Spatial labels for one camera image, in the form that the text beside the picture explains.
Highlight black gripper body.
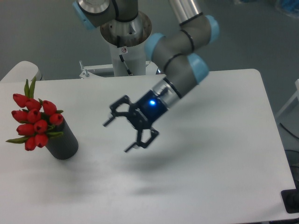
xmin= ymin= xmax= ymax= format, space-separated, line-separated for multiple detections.
xmin=125 ymin=90 xmax=168 ymax=130

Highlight red tulip bouquet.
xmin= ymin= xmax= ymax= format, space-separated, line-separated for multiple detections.
xmin=6 ymin=78 xmax=64 ymax=151

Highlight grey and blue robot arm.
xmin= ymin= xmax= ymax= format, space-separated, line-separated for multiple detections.
xmin=73 ymin=0 xmax=220 ymax=148

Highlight dark grey ribbed vase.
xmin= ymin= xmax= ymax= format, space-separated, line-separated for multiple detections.
xmin=45 ymin=120 xmax=78 ymax=160

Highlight white chair seat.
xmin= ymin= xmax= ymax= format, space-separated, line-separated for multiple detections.
xmin=0 ymin=61 xmax=44 ymax=83

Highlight black device at table edge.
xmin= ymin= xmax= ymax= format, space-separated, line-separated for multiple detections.
xmin=281 ymin=189 xmax=299 ymax=214

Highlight blue items in plastic bag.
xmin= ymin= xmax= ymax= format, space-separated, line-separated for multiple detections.
xmin=234 ymin=0 xmax=299 ymax=17

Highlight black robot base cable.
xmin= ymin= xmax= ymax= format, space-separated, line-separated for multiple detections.
xmin=116 ymin=35 xmax=134 ymax=77

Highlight white pedestal base frame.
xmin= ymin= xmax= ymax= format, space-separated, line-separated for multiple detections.
xmin=79 ymin=54 xmax=162 ymax=78

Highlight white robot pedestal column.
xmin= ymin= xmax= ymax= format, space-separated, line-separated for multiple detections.
xmin=100 ymin=11 xmax=153 ymax=77

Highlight black cable on floor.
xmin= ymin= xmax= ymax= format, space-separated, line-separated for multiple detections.
xmin=280 ymin=123 xmax=299 ymax=138

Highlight white frame at right edge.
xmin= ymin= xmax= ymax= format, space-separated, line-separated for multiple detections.
xmin=275 ymin=79 xmax=299 ymax=123

